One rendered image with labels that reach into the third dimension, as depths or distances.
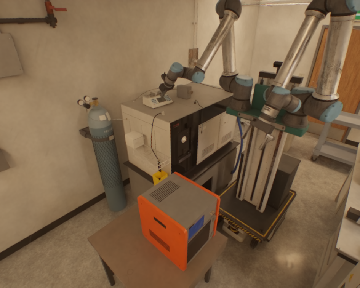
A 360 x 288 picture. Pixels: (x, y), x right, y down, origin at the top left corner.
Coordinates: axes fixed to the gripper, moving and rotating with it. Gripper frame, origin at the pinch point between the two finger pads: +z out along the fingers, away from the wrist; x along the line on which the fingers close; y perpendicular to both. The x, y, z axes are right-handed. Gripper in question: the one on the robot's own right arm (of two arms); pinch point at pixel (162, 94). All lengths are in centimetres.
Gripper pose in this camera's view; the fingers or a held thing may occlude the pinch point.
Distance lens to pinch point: 188.6
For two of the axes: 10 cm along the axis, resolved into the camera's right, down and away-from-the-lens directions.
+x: 7.2, -3.5, 6.0
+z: -4.1, 4.8, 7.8
